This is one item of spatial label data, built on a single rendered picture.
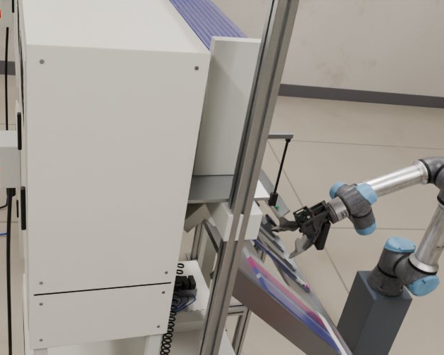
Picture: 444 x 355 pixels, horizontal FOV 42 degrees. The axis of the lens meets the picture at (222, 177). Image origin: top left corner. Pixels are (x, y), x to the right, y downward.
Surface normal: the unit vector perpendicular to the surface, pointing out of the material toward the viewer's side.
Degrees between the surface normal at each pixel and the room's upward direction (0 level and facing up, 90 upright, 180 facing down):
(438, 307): 0
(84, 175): 90
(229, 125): 90
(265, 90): 90
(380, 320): 90
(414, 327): 0
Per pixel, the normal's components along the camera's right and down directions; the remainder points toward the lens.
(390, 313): 0.19, 0.53
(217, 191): 0.16, -0.85
